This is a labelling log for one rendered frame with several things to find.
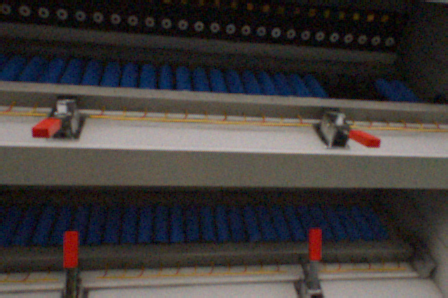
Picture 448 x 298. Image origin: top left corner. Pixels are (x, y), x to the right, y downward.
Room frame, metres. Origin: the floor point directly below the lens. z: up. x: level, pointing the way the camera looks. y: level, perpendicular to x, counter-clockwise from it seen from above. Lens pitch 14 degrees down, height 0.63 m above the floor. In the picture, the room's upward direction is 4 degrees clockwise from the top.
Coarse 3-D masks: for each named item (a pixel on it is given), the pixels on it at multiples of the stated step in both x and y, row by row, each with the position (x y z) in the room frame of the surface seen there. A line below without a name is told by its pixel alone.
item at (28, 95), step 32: (0, 96) 0.36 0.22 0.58; (32, 96) 0.37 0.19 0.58; (96, 96) 0.38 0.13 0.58; (128, 96) 0.38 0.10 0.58; (160, 96) 0.39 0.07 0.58; (192, 96) 0.40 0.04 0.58; (224, 96) 0.41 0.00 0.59; (256, 96) 0.42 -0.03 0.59; (352, 128) 0.41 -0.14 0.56; (384, 128) 0.42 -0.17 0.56
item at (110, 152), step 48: (192, 48) 0.52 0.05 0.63; (240, 48) 0.53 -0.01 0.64; (288, 48) 0.54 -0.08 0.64; (336, 48) 0.55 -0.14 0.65; (432, 96) 0.52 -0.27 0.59; (0, 144) 0.32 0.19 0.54; (48, 144) 0.33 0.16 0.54; (96, 144) 0.34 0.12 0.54; (144, 144) 0.35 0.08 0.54; (192, 144) 0.36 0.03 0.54; (240, 144) 0.37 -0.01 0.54; (288, 144) 0.38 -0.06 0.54; (384, 144) 0.41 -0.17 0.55; (432, 144) 0.42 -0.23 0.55
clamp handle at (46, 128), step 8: (56, 104) 0.33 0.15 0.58; (64, 104) 0.34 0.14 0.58; (64, 112) 0.34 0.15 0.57; (48, 120) 0.30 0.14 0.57; (56, 120) 0.30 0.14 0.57; (64, 120) 0.32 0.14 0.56; (32, 128) 0.27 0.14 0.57; (40, 128) 0.27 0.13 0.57; (48, 128) 0.27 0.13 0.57; (56, 128) 0.29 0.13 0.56; (32, 136) 0.27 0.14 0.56; (40, 136) 0.27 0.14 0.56; (48, 136) 0.27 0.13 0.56
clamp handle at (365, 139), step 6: (336, 120) 0.39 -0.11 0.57; (342, 120) 0.39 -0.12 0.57; (336, 126) 0.38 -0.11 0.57; (342, 126) 0.38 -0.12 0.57; (348, 132) 0.36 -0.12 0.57; (354, 132) 0.35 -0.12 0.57; (360, 132) 0.35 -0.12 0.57; (354, 138) 0.34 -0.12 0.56; (360, 138) 0.33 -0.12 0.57; (366, 138) 0.32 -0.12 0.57; (372, 138) 0.32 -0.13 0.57; (378, 138) 0.32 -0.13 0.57; (366, 144) 0.32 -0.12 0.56; (372, 144) 0.32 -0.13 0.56; (378, 144) 0.32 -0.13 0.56
